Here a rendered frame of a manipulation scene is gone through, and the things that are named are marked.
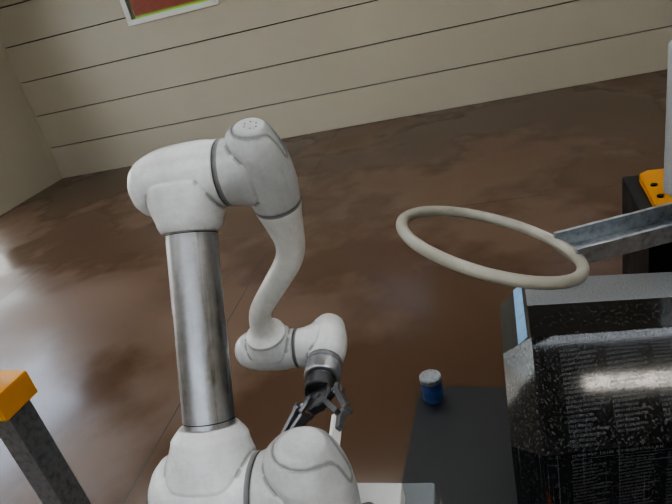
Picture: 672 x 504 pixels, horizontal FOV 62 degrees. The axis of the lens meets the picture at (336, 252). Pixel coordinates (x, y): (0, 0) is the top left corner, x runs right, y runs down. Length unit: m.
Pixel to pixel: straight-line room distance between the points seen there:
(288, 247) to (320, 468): 0.44
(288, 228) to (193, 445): 0.45
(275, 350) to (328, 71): 6.61
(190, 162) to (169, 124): 7.71
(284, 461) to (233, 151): 0.55
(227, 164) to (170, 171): 0.11
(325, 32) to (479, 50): 1.97
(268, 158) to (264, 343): 0.55
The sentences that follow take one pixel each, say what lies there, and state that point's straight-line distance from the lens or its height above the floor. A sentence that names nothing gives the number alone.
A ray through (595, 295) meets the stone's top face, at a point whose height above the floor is 0.80.
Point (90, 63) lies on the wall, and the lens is 9.08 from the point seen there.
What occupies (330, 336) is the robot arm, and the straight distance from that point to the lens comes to 1.42.
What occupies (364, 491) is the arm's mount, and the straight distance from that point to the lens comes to 1.33.
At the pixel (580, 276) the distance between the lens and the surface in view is 1.40.
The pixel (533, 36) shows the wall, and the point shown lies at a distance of 7.75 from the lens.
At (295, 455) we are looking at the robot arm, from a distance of 1.04.
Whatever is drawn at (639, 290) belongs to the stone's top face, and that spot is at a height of 0.80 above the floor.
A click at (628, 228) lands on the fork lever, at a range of 1.75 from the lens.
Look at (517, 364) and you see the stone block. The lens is 1.78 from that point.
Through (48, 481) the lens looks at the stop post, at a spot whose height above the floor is 0.75.
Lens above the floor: 1.84
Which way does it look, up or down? 25 degrees down
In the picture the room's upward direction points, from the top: 14 degrees counter-clockwise
